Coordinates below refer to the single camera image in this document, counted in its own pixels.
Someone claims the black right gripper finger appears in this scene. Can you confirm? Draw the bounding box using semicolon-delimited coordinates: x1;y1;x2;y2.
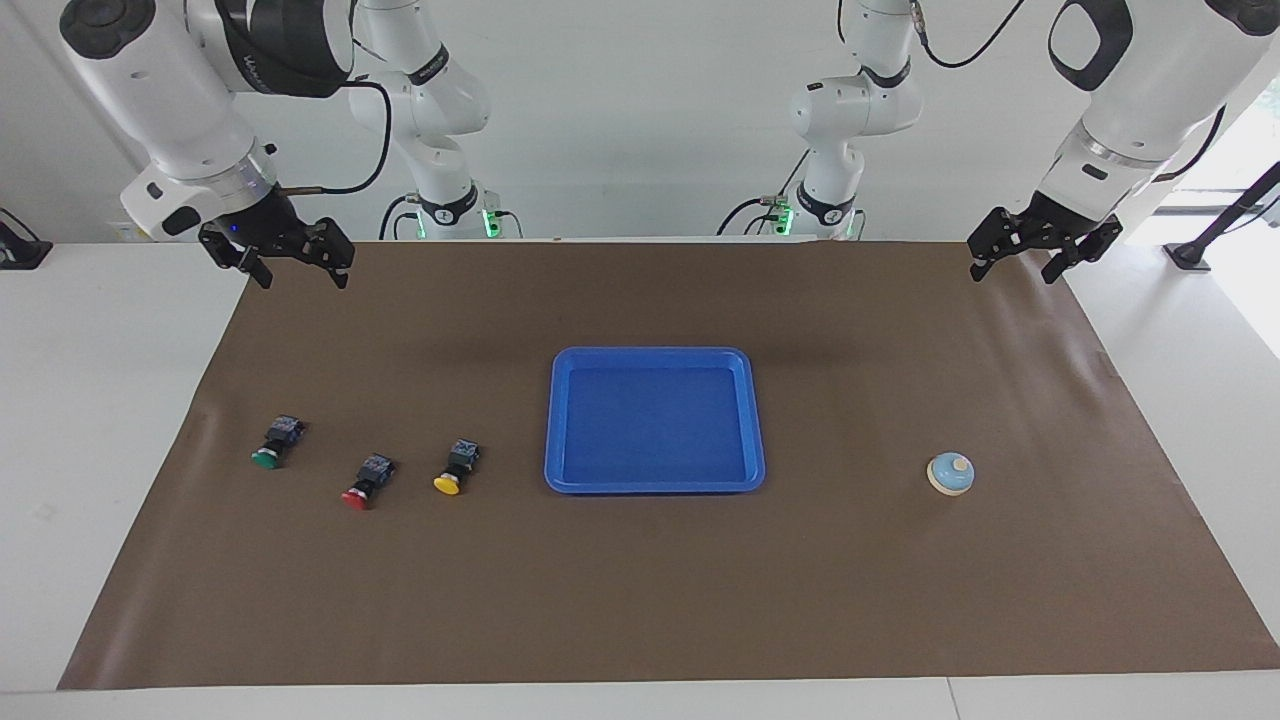
306;218;357;292
198;226;275;291

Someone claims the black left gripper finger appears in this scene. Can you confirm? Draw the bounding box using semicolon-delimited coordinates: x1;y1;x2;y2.
966;206;1023;285
1042;246;1091;286

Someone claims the green push button switch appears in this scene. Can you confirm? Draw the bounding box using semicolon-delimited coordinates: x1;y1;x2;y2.
250;414;307;471

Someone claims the red push button switch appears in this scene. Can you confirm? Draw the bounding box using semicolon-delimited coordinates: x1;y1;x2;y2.
341;453;397;511

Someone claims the light blue desk bell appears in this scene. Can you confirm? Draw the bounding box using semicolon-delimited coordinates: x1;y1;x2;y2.
926;452;976;497

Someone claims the yellow push button switch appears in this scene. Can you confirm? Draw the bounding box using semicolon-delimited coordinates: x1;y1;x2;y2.
433;438;481;497

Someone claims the blue plastic tray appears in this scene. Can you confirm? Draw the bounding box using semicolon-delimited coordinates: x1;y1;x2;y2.
544;346;767;495

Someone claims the black stand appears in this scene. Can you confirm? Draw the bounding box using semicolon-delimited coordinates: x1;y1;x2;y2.
1164;160;1280;273

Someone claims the brown table mat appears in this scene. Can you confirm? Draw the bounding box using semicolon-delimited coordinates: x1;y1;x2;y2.
57;238;1280;691

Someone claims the black right base cable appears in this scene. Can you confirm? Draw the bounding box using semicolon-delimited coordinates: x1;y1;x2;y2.
378;194;421;242

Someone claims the black base cable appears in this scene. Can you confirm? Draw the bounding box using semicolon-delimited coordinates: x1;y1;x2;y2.
717;150;813;239
378;194;421;242

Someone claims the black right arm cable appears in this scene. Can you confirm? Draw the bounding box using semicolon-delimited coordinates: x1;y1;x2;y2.
276;78;394;196

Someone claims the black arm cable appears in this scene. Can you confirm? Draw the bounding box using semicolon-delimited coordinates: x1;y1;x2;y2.
276;78;394;196
912;0;1229;183

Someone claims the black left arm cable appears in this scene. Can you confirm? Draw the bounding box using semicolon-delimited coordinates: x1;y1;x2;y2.
912;0;1229;183

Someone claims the black clamp mount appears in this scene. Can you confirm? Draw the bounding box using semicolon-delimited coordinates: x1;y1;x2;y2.
0;207;54;271

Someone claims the black left base cable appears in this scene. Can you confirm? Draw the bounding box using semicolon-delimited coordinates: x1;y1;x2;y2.
717;150;813;239

